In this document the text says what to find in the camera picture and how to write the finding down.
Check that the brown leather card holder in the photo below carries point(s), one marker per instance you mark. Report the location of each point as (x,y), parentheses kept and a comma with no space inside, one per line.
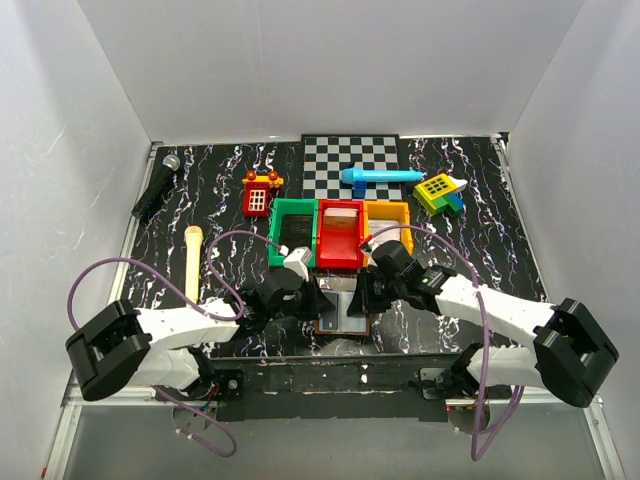
(337,321)

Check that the black base frame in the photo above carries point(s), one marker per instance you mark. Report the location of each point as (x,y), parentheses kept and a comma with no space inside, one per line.
(326,387)

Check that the red plastic bin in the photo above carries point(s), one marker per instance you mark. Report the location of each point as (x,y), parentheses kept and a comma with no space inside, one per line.
(340,249)

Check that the black card stack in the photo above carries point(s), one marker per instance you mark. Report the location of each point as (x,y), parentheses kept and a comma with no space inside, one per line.
(296,230)

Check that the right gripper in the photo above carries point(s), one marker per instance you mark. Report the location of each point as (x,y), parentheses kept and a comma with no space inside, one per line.
(363,301)

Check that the yellow green toy block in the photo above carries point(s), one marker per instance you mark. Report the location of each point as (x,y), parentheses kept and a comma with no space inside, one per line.
(441,195)

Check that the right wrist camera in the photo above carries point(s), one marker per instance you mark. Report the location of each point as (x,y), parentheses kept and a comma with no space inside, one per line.
(369,245)

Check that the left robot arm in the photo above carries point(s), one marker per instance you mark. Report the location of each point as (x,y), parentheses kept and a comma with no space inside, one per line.
(124,346)

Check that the checkered board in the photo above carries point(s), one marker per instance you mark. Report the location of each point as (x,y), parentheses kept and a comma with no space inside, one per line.
(326,156)

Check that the red toy phone booth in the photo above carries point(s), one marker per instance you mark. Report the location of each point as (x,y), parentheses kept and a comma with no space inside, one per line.
(257,190)

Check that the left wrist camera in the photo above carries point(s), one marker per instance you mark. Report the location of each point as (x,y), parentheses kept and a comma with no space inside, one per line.
(297,261)

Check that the blue toy brick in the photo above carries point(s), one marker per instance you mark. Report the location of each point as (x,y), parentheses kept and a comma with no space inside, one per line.
(359,190)

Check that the green plastic bin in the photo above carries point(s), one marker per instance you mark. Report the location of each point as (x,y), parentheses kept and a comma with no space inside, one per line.
(284,206)

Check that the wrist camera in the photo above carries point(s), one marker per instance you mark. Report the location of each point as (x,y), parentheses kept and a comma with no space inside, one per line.
(297,261)
(369,245)

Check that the black microphone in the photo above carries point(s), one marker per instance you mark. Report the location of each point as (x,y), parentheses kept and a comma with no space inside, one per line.
(148,203)

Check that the blue toy microphone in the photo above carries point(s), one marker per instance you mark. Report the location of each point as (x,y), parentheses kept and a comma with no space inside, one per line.
(354,175)

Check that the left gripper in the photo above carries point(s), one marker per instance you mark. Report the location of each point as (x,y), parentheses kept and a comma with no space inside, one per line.
(317,302)

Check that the yellow plastic bin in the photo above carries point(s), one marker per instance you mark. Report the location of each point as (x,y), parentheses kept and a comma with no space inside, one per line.
(380,214)

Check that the cream toy microphone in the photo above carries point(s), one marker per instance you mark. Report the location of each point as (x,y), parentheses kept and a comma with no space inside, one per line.
(193,240)

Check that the white printed card stack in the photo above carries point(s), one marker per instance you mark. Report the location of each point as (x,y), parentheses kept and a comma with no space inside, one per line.
(375,225)

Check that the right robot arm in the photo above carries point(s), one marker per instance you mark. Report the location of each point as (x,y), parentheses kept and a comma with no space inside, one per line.
(560,348)

